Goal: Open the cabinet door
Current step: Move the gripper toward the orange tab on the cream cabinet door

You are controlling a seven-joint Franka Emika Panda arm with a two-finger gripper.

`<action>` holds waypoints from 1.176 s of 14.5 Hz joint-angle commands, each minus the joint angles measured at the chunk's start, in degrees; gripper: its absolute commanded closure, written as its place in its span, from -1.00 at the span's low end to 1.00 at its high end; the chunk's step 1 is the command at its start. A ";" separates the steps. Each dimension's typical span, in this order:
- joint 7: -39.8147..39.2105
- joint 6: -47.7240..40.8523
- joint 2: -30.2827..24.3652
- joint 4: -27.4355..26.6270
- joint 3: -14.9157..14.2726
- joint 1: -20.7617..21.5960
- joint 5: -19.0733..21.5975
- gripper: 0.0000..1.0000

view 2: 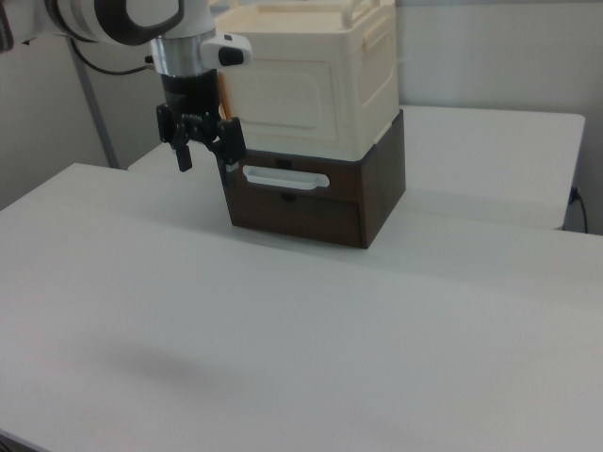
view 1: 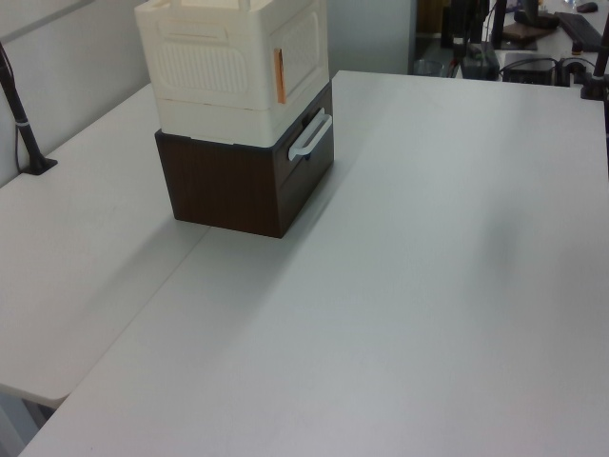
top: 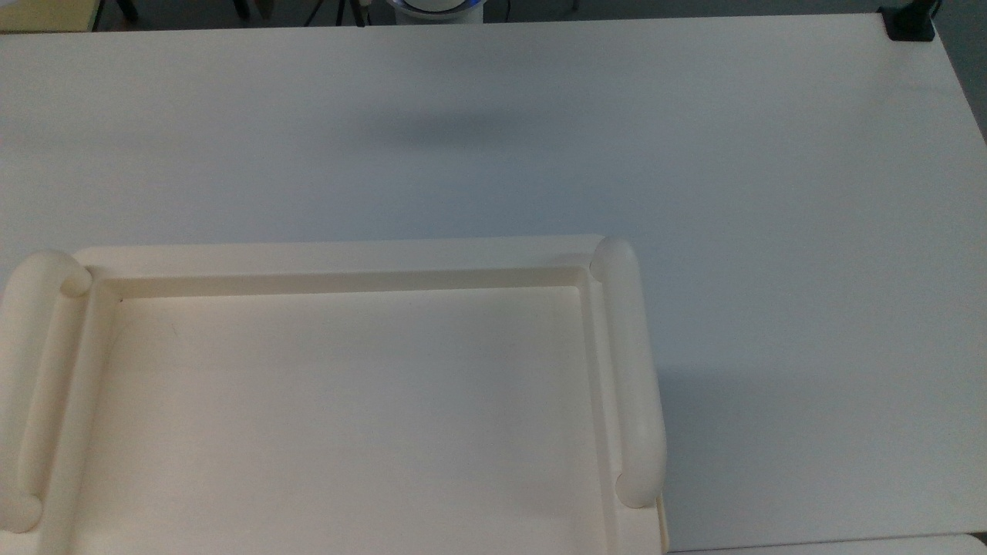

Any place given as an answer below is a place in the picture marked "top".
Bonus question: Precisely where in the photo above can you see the black table clamp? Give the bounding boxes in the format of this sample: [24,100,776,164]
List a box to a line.
[878,0,943,42]

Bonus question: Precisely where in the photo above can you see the cream plastic cabinet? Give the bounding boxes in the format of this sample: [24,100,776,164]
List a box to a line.
[0,234,670,555]

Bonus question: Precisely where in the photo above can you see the cream rounded cabinet handle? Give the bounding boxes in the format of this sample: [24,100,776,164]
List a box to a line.
[0,250,93,534]

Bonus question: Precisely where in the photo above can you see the black tripod legs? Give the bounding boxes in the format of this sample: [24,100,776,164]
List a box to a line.
[302,0,372,28]

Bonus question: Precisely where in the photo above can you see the yellow wooden table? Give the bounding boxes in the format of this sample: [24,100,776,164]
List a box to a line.
[0,0,105,34]

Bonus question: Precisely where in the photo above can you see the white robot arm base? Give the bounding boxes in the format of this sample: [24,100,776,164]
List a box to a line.
[383,0,488,25]

